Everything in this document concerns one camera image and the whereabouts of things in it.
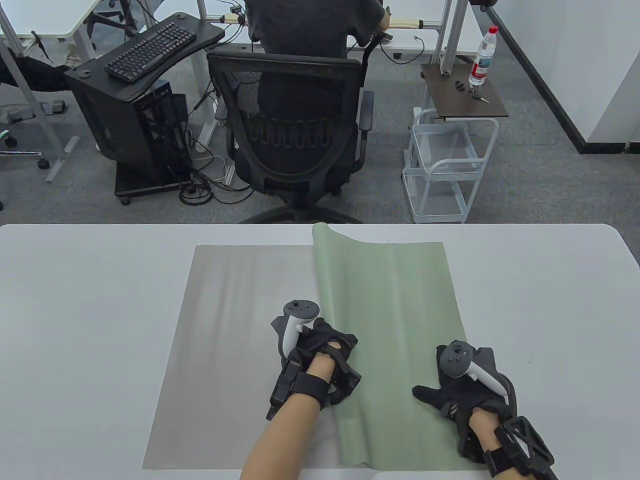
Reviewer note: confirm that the grey chair base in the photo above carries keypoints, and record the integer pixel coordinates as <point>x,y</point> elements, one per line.
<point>25,152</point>

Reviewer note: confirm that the person's right hand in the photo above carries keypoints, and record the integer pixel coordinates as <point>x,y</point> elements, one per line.
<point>465,400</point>

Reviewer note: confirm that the black keyboard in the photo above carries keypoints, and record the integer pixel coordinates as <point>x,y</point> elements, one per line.
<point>150,50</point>

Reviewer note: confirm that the grey metal frame leg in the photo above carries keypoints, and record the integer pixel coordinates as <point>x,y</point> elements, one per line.
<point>62,160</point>
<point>447,40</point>

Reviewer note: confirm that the white desk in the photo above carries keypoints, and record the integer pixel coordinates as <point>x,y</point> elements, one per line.
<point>405,47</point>
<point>45,15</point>

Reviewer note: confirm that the grey desk mat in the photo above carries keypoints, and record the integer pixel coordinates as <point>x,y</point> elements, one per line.
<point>225,325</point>

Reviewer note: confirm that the green desk mat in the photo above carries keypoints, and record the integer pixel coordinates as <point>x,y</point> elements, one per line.
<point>400,310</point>

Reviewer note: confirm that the beige padded bar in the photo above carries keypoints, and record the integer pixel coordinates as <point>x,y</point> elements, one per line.
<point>400,23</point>

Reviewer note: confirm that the small bunch of keys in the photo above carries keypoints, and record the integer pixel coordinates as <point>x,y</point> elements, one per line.
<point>481,98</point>

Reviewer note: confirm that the black chair base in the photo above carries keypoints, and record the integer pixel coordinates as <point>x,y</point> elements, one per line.
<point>115,20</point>

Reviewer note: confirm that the clear water bottle red cap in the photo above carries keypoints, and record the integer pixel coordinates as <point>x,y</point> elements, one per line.
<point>481,60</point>

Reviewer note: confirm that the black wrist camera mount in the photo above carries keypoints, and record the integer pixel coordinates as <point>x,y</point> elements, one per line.
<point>307,387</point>
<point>522,447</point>

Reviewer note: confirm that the person's left hand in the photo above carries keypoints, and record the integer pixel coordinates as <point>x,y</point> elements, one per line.
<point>325,340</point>

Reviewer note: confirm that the white and grey controller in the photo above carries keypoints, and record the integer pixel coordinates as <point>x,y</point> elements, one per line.
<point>455,357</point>
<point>300,310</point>

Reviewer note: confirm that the person's left forearm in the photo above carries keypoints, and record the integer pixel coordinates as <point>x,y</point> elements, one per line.
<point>280,445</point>

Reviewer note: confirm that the black mesh office chair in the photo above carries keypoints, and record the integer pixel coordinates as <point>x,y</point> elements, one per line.
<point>295,165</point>

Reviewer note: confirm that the black computer tower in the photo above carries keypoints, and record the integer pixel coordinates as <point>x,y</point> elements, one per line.
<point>100,125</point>

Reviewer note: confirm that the grey foot pedal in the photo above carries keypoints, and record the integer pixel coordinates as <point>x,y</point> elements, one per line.
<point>37,110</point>

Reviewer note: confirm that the small black object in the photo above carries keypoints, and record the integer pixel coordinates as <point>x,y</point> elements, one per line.
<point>459,85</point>

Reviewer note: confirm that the black computer cart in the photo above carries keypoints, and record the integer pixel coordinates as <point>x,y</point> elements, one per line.
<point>205,30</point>

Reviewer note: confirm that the brown side table top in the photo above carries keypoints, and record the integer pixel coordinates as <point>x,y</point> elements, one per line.
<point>460,105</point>

